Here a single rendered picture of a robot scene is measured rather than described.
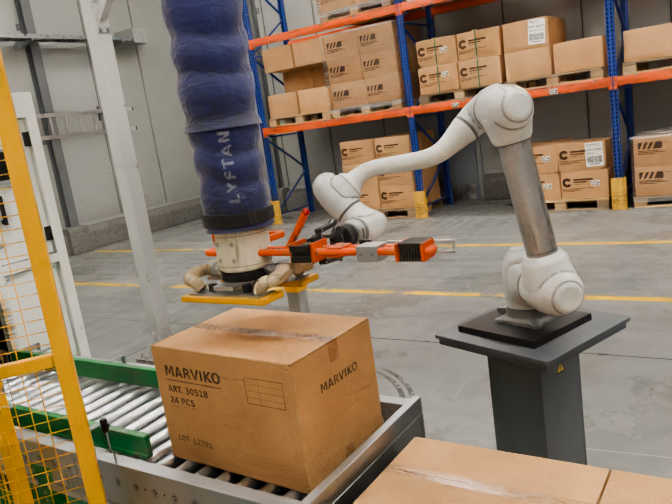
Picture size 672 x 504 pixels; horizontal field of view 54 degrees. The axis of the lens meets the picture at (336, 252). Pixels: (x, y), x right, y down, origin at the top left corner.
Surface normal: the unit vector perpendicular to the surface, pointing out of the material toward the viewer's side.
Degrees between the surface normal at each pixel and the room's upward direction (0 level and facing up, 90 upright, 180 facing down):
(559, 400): 90
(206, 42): 73
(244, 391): 90
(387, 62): 90
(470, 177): 90
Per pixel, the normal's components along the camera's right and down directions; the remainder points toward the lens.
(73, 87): 0.83, -0.01
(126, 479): -0.54, 0.24
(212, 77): 0.11, -0.10
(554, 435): 0.60, 0.07
